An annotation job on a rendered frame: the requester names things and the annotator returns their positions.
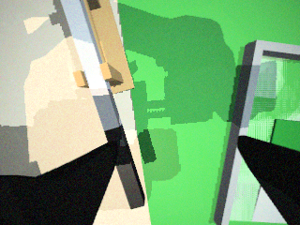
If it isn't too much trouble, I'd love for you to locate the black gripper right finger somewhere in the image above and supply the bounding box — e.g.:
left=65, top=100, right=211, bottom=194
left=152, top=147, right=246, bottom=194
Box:
left=237, top=135, right=300, bottom=225

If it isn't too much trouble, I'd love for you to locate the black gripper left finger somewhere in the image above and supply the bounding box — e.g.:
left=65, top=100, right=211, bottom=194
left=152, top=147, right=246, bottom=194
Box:
left=0, top=141, right=118, bottom=225

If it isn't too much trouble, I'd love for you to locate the green putting mat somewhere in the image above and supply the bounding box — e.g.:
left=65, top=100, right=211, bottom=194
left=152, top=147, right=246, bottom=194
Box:
left=117, top=0, right=300, bottom=225

